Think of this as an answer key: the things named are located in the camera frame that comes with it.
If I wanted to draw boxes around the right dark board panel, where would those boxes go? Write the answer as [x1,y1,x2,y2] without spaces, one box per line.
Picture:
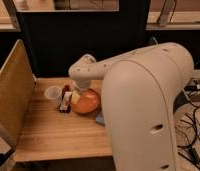
[148,36,158,45]

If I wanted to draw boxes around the black floor cables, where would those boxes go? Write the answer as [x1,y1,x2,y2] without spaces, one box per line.
[175,89,200,168]

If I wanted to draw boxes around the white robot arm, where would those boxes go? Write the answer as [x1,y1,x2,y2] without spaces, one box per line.
[69,43,194,171]

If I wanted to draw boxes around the clear plastic cup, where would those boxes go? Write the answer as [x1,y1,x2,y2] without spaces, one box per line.
[44,86,62,106]

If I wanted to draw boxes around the black cabinet frame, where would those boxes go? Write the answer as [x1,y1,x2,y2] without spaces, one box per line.
[13,0,151,78]

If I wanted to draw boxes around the left cork board panel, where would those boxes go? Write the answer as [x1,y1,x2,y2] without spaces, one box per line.
[0,39,35,149]

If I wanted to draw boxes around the orange bowl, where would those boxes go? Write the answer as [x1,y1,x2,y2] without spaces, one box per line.
[70,89,100,115]

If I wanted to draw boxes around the dark red bottle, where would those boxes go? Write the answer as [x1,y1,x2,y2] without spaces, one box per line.
[62,85,70,100]

